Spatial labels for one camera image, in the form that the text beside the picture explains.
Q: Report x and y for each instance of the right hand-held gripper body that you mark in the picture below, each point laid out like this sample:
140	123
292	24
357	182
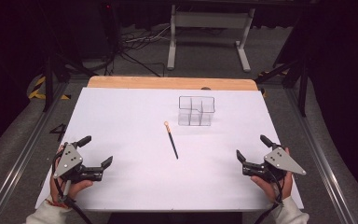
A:
279	161

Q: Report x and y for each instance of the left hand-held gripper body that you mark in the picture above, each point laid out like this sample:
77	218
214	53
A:
70	160

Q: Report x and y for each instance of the person's right hand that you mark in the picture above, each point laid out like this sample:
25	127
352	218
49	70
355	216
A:
268	186

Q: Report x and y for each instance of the person's left hand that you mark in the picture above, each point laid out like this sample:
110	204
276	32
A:
74	188

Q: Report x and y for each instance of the red wrist band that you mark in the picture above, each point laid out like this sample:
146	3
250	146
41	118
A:
57	203

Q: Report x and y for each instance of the white board table cover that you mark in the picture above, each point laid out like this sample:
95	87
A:
155	180

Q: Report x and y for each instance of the clear acrylic pen holder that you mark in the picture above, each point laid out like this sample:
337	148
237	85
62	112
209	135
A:
196	111

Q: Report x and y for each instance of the black pencil with orange end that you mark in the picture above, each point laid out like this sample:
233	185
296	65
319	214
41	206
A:
171	140

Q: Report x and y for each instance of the yellow black floor tape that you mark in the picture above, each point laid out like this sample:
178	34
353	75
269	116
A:
37	90

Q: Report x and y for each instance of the black tripod stand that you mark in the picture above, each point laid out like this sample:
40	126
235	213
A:
300	77
54	70

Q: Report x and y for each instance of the person's dark clothing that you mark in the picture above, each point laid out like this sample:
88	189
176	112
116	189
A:
174	218

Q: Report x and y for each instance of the wooden table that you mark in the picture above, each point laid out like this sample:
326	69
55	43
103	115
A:
155	82

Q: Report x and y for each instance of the black device with red light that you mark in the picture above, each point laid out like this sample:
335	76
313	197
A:
108	18

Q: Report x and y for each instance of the white metal stand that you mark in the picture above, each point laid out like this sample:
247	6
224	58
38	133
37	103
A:
209	20

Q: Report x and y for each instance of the aluminium floor rail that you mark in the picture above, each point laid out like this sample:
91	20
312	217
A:
323	161
21	158

